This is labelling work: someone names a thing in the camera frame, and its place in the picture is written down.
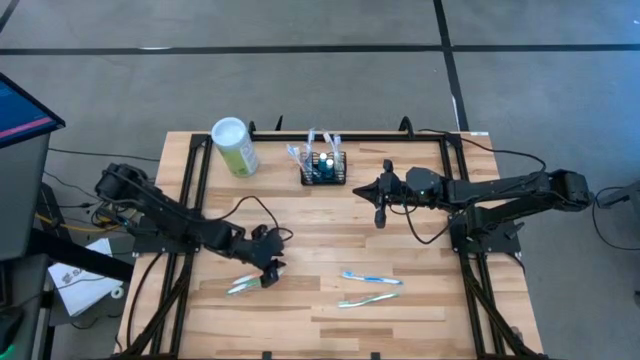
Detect white green wipes canister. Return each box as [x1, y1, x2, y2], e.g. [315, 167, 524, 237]
[210, 116, 261, 179]

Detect packaged toothbrushes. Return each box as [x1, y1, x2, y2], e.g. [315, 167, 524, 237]
[322, 130, 335, 169]
[230, 267, 287, 287]

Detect black wire caddy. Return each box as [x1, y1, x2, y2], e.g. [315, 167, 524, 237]
[298, 149, 349, 187]

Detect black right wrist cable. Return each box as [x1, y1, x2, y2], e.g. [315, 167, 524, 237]
[397, 199, 454, 246]

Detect yellow cable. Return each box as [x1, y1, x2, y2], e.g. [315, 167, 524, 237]
[33, 212, 124, 234]

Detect white printed paper box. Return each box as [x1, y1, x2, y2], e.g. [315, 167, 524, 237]
[47, 237, 125, 318]

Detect mint green toothbrush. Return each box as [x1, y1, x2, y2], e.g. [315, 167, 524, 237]
[285, 143, 301, 174]

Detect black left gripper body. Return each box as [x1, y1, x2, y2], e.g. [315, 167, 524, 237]
[233, 227, 286, 270]

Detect black monitor stand bar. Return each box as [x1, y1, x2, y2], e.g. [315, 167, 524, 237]
[27, 227, 135, 284]

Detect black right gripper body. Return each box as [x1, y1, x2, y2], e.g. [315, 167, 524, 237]
[393, 167, 444, 204]

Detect grey chair leg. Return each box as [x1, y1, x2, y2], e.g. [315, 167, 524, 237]
[596, 179, 640, 209]

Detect black left base cable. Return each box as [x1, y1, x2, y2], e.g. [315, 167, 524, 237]
[124, 251, 167, 354]

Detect grey blue toothbrush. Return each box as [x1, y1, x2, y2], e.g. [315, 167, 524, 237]
[305, 127, 317, 171]

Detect black floor cable loop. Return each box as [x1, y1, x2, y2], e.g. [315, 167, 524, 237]
[591, 185, 640, 252]

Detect thin black floor cable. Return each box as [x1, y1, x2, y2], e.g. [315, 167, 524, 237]
[47, 147, 161, 164]

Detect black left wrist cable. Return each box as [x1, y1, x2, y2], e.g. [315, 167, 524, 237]
[219, 194, 295, 244]

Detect computer monitor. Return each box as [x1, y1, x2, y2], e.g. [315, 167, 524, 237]
[0, 72, 67, 262]

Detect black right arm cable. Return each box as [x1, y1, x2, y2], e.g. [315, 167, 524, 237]
[415, 127, 549, 176]

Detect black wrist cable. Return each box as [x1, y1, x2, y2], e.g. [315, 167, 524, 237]
[219, 194, 295, 244]
[397, 199, 454, 246]

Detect black aluminium table frame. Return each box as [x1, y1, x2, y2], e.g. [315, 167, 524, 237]
[110, 115, 551, 360]

